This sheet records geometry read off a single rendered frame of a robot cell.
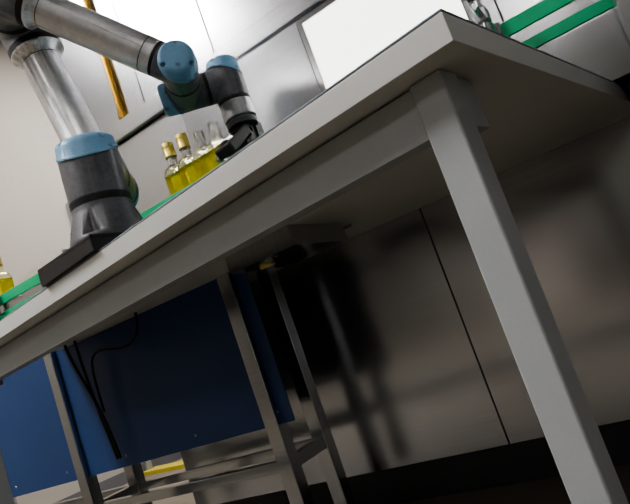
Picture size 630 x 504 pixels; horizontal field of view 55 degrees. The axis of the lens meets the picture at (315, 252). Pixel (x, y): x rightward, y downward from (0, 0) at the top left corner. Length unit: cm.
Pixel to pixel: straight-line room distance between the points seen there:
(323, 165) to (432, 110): 16
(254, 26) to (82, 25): 64
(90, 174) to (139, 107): 93
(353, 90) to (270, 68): 111
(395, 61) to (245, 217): 32
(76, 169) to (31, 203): 351
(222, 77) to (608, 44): 78
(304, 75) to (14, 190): 328
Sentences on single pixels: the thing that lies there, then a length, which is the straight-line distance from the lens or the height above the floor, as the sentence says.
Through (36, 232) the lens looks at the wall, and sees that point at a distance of 464.
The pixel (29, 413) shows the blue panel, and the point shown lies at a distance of 220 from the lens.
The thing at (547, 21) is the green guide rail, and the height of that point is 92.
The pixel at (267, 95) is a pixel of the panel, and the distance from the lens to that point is 177.
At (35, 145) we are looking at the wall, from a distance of 495.
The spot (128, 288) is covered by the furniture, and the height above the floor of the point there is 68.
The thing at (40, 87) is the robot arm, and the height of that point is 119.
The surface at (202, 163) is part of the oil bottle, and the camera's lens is 170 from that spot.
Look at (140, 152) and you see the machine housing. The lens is 212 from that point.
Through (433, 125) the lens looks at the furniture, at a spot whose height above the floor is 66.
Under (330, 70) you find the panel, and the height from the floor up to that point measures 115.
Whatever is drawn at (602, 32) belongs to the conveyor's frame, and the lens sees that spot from 130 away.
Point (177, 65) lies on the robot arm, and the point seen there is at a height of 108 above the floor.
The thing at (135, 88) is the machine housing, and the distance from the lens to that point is 216.
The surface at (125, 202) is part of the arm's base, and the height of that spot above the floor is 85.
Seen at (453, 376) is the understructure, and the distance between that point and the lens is 158.
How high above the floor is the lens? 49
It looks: 8 degrees up
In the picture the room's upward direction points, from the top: 19 degrees counter-clockwise
